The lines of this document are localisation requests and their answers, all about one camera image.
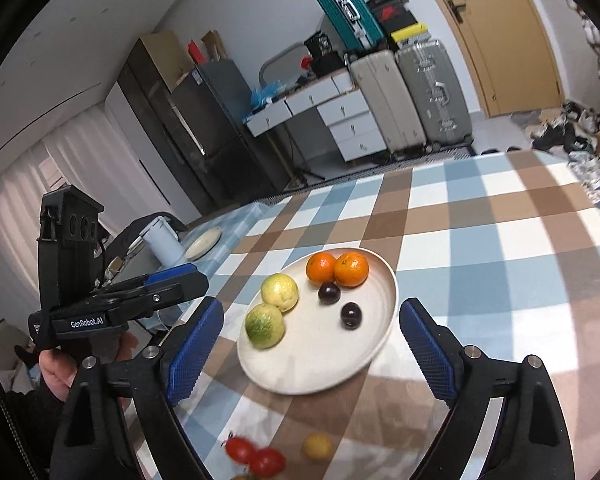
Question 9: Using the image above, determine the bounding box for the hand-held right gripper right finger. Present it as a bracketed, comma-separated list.
[399, 298, 573, 480]

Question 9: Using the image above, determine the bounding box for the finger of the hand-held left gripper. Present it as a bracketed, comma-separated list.
[100, 262, 201, 298]
[112, 274, 210, 323]

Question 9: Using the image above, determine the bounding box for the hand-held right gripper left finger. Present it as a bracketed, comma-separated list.
[50, 296, 225, 480]

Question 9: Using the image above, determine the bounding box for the greenish yellow guava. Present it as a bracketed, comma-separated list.
[245, 303, 287, 350]

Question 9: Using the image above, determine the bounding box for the large cream plate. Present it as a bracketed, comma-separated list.
[236, 247, 399, 395]

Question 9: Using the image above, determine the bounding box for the orange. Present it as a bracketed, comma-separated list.
[306, 252, 338, 283]
[334, 251, 370, 287]

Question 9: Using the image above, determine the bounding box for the person's left forearm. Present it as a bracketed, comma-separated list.
[0, 385, 76, 480]

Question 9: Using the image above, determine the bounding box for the person's left hand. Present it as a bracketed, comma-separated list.
[39, 347, 86, 403]

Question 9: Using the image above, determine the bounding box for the white kettle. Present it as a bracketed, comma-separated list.
[139, 215, 183, 266]

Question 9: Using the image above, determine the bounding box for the small cream plate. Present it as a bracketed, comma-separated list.
[185, 227, 223, 261]

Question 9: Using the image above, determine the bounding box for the white curtain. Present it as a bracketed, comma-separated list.
[0, 105, 146, 321]

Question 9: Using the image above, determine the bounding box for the checked brown blue tablecloth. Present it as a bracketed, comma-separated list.
[135, 150, 600, 480]

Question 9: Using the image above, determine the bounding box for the red tomato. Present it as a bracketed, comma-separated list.
[249, 447, 287, 478]
[224, 435, 256, 465]

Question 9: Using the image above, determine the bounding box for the small yellow fruit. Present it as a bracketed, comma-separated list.
[301, 432, 334, 462]

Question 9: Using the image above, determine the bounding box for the dark tall cabinet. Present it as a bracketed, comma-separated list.
[116, 37, 216, 221]

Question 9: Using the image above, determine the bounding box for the grey fridge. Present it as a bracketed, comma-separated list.
[170, 60, 291, 201]

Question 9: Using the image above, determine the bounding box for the light blue plastic bag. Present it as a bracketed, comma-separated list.
[250, 80, 283, 111]

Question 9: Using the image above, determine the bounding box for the large cardboard box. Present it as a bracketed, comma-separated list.
[140, 30, 191, 93]

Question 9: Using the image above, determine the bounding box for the flat cardboard box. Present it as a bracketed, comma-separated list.
[202, 30, 228, 61]

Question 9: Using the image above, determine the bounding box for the white desk with drawers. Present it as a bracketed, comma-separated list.
[244, 72, 388, 163]

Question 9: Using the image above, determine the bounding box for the beige suitcase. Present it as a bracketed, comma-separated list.
[349, 50, 427, 156]

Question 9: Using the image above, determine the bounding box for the silver suitcase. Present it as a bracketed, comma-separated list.
[395, 39, 476, 153]

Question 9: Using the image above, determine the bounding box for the pile of assorted shoes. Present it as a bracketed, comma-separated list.
[530, 102, 600, 206]

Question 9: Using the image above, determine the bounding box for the black bag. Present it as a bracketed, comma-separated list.
[304, 31, 346, 76]

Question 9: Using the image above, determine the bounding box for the teal suitcase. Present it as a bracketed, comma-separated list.
[311, 0, 385, 52]

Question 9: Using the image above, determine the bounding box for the wooden door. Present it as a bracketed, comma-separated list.
[412, 0, 565, 118]

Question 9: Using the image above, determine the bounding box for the red black shoebox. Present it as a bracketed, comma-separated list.
[375, 2, 413, 23]

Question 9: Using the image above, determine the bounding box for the wooden shoe rack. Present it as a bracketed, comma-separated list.
[577, 7, 600, 86]

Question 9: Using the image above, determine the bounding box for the grey arched frame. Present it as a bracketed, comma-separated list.
[259, 42, 313, 88]

